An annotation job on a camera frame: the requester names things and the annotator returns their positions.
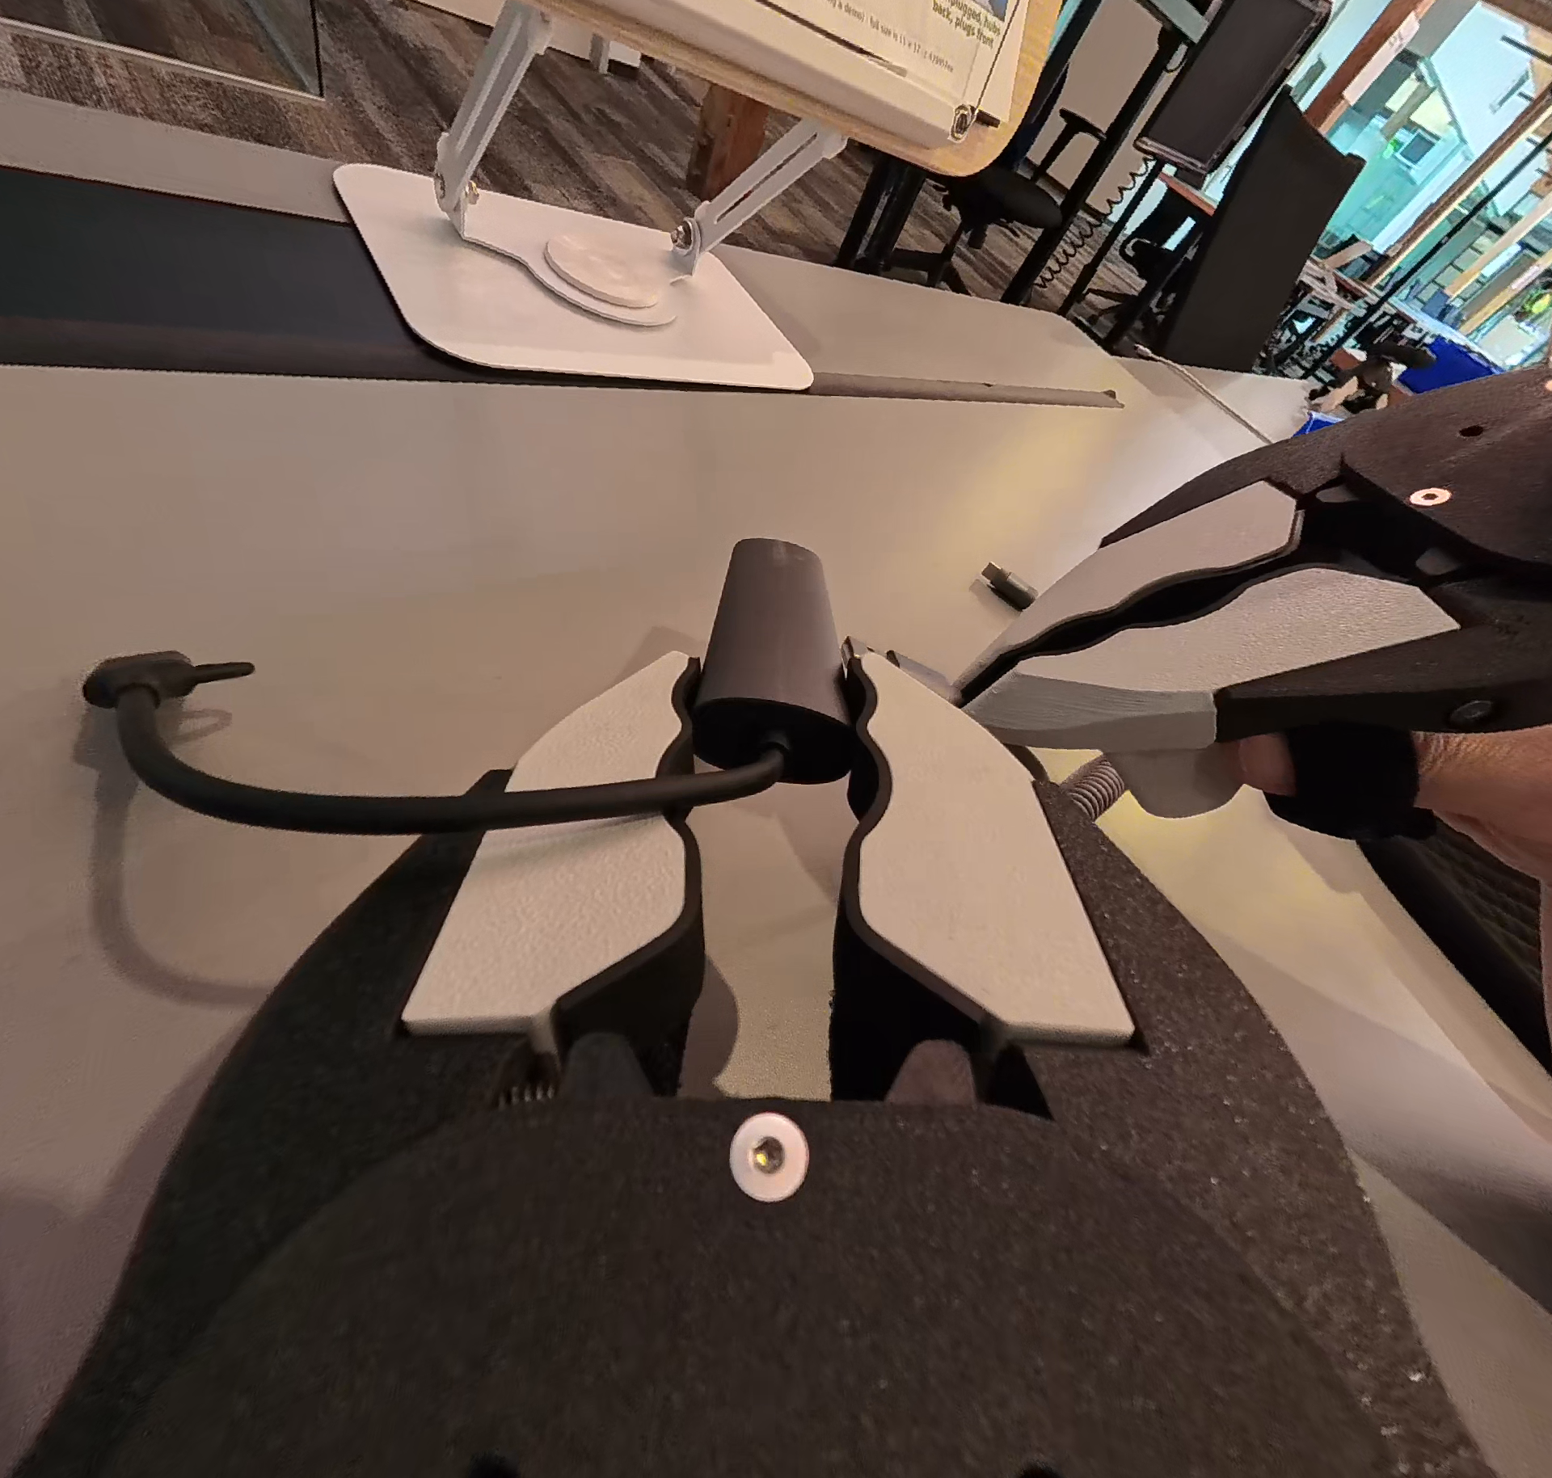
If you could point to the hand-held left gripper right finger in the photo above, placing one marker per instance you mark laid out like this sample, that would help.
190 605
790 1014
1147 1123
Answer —
982 886

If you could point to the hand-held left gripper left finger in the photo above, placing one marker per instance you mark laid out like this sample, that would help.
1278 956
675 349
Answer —
558 934

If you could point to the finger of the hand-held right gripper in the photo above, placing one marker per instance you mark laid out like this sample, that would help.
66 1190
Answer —
1273 643
1152 558

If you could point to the person's right hand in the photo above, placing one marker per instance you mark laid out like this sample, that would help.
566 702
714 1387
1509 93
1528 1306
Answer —
1491 789

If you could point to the black wrist rest pad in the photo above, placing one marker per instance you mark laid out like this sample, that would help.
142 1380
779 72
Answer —
1479 910

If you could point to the black mesh swivel chair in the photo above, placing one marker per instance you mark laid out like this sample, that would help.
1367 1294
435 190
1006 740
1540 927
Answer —
1006 200

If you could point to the black computer monitor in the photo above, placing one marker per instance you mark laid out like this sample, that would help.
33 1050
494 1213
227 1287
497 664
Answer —
1237 60

